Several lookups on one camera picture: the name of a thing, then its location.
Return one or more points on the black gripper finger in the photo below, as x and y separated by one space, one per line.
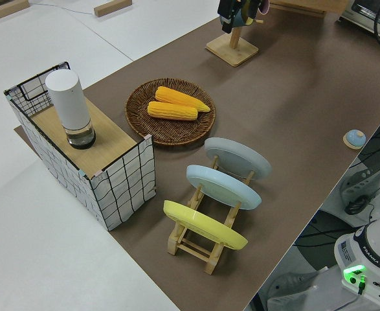
227 13
256 6

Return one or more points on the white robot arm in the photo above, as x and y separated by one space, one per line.
377 252

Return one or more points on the wooden drawer cabinet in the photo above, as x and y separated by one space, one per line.
337 4

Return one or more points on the pink mug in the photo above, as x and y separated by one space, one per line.
264 7

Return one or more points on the dark blue mug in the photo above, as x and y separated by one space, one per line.
240 21

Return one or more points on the wooden mug tree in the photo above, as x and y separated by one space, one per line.
233 52

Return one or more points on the brown table mat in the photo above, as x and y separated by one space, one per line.
290 97

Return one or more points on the yellow corn cob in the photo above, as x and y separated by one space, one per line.
176 96
172 111

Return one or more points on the white toaster oven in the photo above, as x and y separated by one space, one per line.
361 16

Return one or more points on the wooden block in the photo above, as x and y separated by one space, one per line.
112 8
2 11

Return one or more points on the brown wicker basket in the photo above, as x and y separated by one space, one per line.
176 133

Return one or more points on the grey plate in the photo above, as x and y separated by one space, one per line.
238 157

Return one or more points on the light blue plate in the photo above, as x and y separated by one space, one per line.
222 186

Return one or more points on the white cylindrical grinder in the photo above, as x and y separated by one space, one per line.
68 100

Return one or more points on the white grid storage box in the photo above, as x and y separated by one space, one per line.
125 191

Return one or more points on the yellow plate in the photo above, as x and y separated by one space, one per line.
202 223

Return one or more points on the wooden dish rack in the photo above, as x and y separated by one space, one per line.
189 249

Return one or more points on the white perforated mounting bracket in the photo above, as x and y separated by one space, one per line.
354 194
290 291

